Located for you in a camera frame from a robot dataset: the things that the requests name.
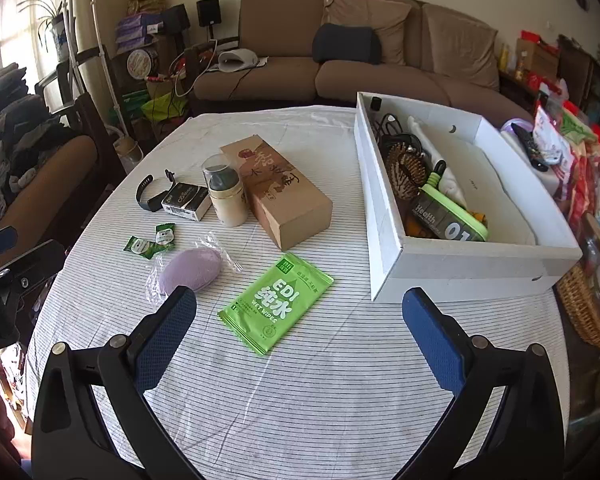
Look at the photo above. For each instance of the potted plant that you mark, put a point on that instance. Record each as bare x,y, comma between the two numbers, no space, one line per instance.
59,35

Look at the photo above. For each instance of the black speaker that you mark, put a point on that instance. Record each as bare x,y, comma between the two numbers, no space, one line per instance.
209,10
175,19

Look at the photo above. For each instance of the green bag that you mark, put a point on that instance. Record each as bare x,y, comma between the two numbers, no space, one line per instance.
162,107

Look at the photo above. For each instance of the brown cardboard box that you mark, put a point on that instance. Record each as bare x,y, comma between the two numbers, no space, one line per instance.
290,200

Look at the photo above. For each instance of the green candy packet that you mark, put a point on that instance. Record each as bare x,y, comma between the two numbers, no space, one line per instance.
140,246
165,235

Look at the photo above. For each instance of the wooden hairbrush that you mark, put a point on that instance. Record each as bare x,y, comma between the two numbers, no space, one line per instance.
405,167

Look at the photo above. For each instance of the white massager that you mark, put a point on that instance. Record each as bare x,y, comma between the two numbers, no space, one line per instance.
235,60

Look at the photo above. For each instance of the clear purple-rim container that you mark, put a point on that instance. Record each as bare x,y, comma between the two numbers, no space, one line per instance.
512,125

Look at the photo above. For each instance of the straw woven bag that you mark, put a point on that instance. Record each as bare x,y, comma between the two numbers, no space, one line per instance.
145,2

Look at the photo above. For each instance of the black and green ribbed tool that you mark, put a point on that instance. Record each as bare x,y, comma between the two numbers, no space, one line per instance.
435,177

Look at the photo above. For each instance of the desktop with striped tablecloth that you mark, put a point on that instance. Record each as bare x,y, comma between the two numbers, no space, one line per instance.
330,385

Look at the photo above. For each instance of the stack of purple boxes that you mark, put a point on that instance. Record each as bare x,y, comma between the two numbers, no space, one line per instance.
137,32

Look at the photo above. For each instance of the dark lumbar pillow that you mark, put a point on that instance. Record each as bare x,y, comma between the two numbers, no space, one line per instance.
345,42

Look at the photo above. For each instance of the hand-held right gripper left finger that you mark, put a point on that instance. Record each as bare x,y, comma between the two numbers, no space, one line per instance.
165,340

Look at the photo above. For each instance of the white cloth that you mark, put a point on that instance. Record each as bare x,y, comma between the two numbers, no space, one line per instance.
430,150

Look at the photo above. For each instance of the yellow bottles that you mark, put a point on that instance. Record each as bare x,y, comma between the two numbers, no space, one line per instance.
505,57

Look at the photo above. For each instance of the tan sofa cushion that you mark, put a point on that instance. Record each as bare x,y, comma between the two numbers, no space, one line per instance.
460,45
370,15

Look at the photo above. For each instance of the pile of folded clothes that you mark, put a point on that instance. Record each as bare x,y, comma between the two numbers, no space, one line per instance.
20,125

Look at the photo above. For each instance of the pile of snack packets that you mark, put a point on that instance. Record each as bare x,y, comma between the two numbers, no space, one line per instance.
580,160

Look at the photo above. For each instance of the wicker basket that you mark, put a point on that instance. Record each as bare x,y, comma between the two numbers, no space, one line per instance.
580,305

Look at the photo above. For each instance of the wooden armchair brown cushion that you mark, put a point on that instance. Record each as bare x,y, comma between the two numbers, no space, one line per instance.
45,180

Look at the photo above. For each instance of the green tube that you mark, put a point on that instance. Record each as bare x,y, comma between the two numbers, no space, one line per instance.
440,220

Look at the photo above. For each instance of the round tin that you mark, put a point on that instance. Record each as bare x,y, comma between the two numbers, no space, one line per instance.
142,64

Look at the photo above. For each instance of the green wet wipes pack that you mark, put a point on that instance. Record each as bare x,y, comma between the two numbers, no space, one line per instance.
270,305

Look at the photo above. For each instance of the small black adapter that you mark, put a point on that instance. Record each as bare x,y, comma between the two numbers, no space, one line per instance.
375,104

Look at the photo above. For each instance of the white storage box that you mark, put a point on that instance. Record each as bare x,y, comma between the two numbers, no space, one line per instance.
430,270

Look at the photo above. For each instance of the brown sofa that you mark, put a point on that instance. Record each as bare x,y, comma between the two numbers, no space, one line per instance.
280,75

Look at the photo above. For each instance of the red and brown carton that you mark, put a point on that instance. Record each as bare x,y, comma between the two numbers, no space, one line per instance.
537,55

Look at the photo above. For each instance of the glass jar brown lid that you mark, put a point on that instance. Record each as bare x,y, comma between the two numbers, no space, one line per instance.
594,240

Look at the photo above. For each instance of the orange object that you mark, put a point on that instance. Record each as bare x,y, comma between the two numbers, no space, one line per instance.
415,227

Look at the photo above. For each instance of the beige bottle with clear cap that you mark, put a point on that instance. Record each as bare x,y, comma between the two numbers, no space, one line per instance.
228,205

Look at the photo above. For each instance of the black tissue pack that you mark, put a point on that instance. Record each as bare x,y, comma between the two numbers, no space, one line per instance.
182,199

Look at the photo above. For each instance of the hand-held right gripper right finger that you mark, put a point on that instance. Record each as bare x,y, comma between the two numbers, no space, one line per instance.
432,340

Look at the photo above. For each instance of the beige floor jug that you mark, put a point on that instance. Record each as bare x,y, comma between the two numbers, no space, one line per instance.
127,150

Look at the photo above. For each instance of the purple sponge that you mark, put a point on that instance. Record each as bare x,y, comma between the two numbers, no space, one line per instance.
190,270

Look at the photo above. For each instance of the dark wooden cabinet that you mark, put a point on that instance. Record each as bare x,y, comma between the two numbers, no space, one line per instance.
580,70

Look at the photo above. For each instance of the black remote control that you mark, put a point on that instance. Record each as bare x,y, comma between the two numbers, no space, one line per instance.
527,145

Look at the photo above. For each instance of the black wristband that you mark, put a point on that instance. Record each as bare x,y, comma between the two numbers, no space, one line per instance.
142,196

